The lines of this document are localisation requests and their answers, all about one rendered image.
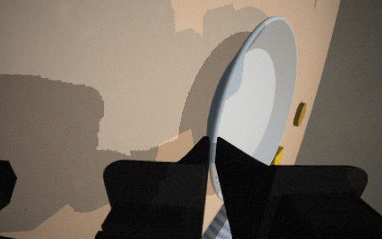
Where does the grey plate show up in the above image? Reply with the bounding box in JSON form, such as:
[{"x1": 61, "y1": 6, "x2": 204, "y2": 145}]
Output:
[{"x1": 206, "y1": 16, "x2": 297, "y2": 201}]

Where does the yellow sponge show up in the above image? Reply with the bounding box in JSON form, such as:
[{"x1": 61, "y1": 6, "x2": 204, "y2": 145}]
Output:
[{"x1": 269, "y1": 146, "x2": 284, "y2": 166}]

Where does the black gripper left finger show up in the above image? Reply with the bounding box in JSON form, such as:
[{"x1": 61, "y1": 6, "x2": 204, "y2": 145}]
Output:
[{"x1": 103, "y1": 136, "x2": 210, "y2": 239}]

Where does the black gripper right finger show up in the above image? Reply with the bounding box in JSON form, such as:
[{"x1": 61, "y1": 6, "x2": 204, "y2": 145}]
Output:
[{"x1": 215, "y1": 137, "x2": 368, "y2": 239}]

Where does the olive-brown round disc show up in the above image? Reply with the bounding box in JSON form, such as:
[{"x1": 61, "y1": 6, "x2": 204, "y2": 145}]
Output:
[{"x1": 293, "y1": 102, "x2": 307, "y2": 127}]

